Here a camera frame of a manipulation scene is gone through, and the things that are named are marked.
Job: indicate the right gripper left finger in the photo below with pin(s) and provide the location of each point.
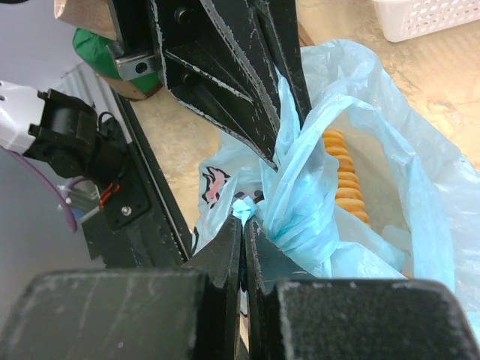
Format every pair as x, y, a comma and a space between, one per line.
185, 312

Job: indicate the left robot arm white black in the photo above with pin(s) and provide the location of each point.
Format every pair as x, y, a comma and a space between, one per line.
66, 133

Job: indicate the white plastic basket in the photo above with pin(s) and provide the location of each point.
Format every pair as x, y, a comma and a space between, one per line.
404, 20

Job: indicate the green plastic bag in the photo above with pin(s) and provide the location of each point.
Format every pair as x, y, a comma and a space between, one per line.
92, 49

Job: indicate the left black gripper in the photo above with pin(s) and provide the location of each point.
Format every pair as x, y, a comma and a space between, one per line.
211, 57

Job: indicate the light blue plastic bag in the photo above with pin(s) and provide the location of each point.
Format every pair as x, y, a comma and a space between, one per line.
420, 193

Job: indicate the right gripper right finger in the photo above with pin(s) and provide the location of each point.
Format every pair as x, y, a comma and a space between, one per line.
293, 315

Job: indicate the black base frame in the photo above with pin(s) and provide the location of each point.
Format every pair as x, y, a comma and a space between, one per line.
141, 225

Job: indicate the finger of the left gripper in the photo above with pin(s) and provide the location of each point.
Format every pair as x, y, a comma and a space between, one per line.
278, 21

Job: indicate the brown paper grocery bag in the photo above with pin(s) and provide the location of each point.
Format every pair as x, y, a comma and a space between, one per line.
91, 15

